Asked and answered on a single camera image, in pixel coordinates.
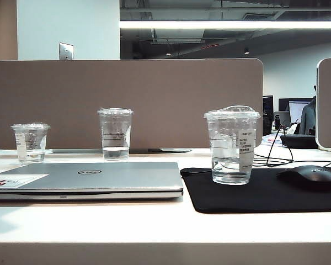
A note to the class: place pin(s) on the dark computer monitor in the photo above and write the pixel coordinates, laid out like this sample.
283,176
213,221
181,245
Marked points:
268,110

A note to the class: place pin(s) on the medium clear plastic cup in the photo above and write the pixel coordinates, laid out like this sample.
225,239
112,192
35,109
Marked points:
229,165

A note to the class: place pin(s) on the black ceiling spot lamp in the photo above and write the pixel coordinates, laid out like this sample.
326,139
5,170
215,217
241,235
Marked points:
246,51

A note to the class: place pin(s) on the black computer mouse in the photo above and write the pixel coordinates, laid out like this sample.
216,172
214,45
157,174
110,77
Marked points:
309,176

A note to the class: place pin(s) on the wide brown desk divider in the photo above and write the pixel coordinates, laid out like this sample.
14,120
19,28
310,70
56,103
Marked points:
154,91

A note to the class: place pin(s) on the short clear plastic cup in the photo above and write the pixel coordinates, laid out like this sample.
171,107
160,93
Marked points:
30,149

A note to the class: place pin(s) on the small dark bottle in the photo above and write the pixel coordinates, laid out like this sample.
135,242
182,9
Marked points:
277,122

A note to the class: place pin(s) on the white ceiling light strip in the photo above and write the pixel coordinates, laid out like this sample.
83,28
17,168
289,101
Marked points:
223,24

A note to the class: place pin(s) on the person in grey jacket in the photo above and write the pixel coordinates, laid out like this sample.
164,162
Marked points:
309,118

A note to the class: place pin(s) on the printed papers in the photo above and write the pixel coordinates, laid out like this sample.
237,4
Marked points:
271,140

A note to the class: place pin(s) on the black mouse pad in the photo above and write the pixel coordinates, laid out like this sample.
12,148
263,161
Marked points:
237,196

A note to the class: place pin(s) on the lit computer monitor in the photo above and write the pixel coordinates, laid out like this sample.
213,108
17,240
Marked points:
295,110

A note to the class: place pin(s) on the tall clear plastic cup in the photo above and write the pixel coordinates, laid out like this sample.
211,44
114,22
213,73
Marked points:
115,138

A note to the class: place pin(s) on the grey Dell laptop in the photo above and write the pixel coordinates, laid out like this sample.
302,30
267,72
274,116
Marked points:
113,179

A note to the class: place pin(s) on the metal wall plate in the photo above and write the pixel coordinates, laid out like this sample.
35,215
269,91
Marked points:
66,51

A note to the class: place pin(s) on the black oval pouch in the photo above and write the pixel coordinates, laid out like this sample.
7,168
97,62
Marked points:
298,141

